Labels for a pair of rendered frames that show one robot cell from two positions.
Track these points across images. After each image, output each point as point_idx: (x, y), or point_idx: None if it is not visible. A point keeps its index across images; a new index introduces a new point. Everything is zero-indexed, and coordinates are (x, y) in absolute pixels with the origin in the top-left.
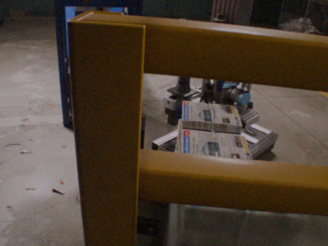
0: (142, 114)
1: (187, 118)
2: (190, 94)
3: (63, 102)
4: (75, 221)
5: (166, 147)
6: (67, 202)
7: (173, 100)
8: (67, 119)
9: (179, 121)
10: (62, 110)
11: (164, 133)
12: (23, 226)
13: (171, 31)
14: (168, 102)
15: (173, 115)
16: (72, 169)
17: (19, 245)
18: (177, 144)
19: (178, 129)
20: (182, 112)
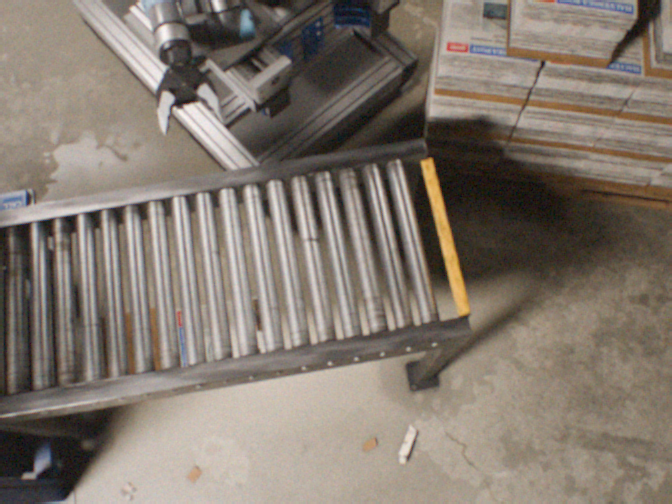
0: (409, 145)
1: (624, 5)
2: (259, 7)
3: (20, 496)
4: (505, 380)
5: (281, 154)
6: (445, 412)
7: (280, 62)
8: (53, 486)
9: (458, 53)
10: (36, 502)
11: (127, 173)
12: (534, 499)
13: None
14: (275, 80)
15: (282, 89)
16: (312, 423)
17: (586, 490)
18: (536, 76)
19: (501, 61)
20: (586, 13)
